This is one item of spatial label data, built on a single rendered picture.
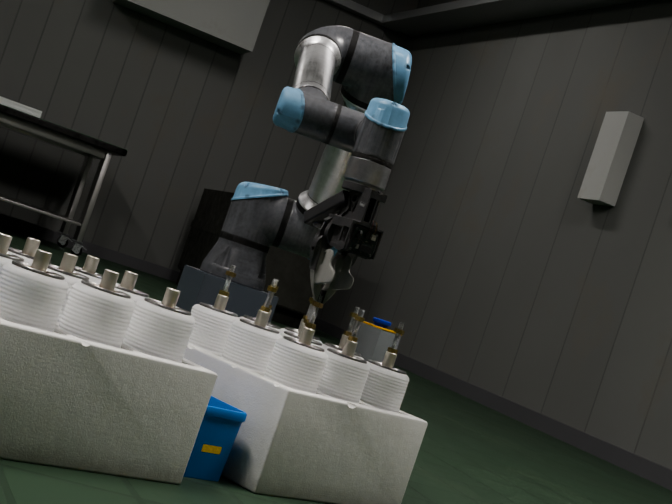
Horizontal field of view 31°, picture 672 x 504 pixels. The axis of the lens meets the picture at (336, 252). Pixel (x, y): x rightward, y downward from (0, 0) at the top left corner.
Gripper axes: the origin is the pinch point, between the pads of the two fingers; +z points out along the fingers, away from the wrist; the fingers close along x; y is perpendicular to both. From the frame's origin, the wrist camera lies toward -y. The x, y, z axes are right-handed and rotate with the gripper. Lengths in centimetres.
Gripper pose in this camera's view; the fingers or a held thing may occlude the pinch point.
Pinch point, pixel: (319, 293)
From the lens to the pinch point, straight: 208.7
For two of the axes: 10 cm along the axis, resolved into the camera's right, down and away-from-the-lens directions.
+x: 7.6, 2.7, 5.9
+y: 5.7, 1.7, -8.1
